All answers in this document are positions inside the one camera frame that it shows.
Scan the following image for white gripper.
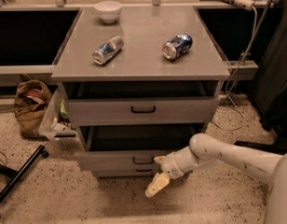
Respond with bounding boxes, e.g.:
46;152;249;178
144;147;218;198

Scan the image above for grey drawer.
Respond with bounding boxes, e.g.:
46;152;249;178
75;123;204;172
91;169;157;178
65;97;220;126

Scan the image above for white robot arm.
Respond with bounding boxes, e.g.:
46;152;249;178
145;133;287;224

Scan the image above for grey bottom drawer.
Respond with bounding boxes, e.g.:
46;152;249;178
91;169;157;178

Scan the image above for grey top drawer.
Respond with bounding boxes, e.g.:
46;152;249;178
65;97;220;126

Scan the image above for grey drawer cabinet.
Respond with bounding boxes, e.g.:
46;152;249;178
50;5;231;179

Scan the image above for clear plastic storage bin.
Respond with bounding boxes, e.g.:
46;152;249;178
38;90;80;147

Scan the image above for silver blue soda can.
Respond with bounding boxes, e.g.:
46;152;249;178
92;35;124;65

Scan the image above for black office chair base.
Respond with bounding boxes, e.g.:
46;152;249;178
235;122;287;155

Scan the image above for brown fabric bag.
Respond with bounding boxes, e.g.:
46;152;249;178
14;74;52;139

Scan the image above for black metal stand leg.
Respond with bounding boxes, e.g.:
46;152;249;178
0;145;49;218

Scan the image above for white ceramic bowl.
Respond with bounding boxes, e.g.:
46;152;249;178
94;1;122;23

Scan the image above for white cable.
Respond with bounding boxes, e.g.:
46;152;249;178
212;5;258;132

